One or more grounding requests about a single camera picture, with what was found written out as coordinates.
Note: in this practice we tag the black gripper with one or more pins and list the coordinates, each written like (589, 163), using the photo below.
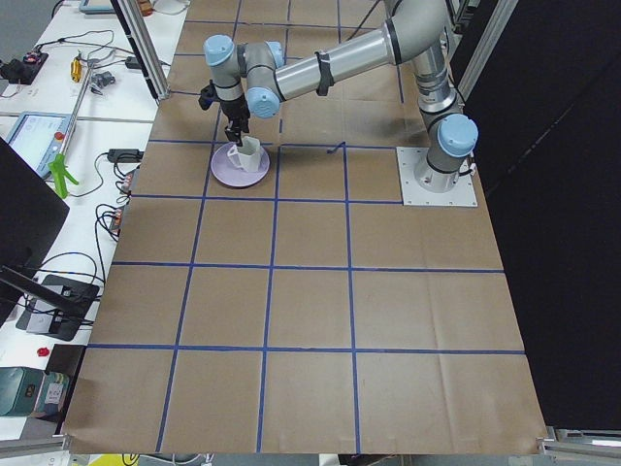
(235, 110)

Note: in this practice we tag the white faceted cup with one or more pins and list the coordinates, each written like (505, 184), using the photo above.
(246, 156)

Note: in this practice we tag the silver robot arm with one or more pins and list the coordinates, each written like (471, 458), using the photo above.
(252, 80)

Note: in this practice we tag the lilac plate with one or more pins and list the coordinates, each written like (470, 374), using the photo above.
(224, 171)

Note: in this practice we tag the black power adapter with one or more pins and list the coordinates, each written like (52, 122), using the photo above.
(125, 155)

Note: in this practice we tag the blue teach pendant tablet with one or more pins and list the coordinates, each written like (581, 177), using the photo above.
(37, 138)

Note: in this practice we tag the black computer monitor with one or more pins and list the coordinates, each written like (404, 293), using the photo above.
(32, 214)

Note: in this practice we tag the black monitor stand base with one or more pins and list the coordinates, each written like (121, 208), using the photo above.
(58, 306)

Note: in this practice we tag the green box device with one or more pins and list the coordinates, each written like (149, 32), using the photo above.
(20, 391)

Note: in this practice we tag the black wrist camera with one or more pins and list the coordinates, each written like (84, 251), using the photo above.
(207, 96)

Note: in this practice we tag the aluminium frame post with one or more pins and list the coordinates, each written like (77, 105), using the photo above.
(134, 27)

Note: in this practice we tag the yellow-handled tool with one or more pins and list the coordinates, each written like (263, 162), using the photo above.
(76, 70)

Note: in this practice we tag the green-handled reacher grabber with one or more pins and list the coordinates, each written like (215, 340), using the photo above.
(57, 167)

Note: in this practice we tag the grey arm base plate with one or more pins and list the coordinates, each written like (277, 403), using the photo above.
(422, 186)

